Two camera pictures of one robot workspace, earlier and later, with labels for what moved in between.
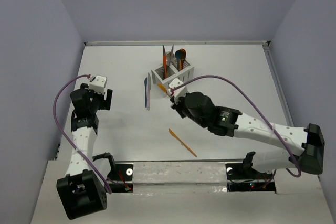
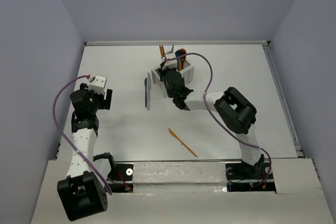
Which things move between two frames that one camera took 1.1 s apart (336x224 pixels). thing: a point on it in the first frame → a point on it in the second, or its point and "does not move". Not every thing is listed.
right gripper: x=177 y=105 → x=163 y=72
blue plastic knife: x=146 y=86 does not move
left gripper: x=104 y=104 does not move
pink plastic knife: x=148 y=91 does not move
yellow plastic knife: x=172 y=133 does not move
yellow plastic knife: x=162 y=87 → x=161 y=50
